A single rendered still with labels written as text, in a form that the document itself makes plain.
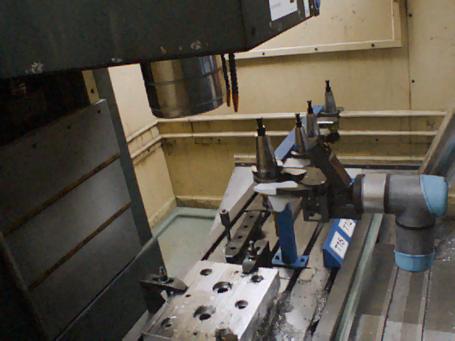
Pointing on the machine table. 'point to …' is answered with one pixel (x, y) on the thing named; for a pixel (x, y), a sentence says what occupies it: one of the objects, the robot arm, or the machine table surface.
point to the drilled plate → (257, 307)
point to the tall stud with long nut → (226, 223)
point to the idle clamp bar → (252, 222)
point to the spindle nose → (184, 86)
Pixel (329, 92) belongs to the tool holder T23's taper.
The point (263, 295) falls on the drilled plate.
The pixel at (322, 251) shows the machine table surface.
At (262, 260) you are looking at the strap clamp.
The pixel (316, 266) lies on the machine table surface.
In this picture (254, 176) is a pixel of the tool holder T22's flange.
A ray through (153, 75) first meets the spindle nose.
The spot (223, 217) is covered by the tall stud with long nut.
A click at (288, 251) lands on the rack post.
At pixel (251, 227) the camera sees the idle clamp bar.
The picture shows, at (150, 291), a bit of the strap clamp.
